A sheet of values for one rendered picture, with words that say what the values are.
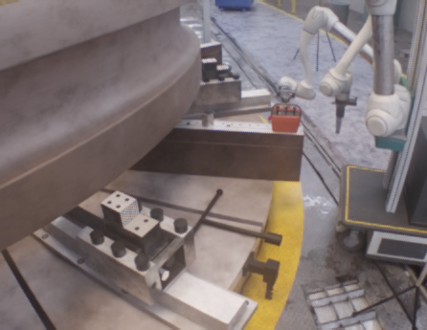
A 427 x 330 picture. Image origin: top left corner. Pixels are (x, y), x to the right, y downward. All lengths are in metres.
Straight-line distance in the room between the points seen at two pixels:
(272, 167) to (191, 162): 0.56
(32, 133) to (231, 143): 1.40
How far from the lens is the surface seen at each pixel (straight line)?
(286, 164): 2.52
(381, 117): 1.74
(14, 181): 1.43
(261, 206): 2.37
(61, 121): 1.60
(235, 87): 3.37
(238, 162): 2.53
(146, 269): 1.51
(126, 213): 1.60
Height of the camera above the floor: 1.80
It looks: 32 degrees down
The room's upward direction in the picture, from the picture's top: 3 degrees counter-clockwise
